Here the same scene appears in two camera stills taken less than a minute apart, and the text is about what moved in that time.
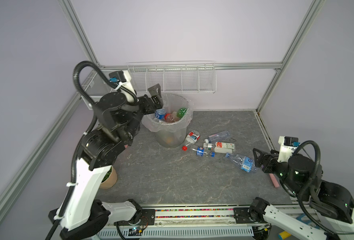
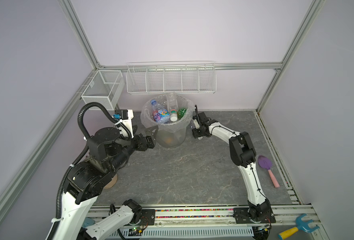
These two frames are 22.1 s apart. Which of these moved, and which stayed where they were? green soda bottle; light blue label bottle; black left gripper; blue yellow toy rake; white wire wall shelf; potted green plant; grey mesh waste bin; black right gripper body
Moved: light blue label bottle; black left gripper; black right gripper body
Stayed: blue yellow toy rake; white wire wall shelf; potted green plant; green soda bottle; grey mesh waste bin
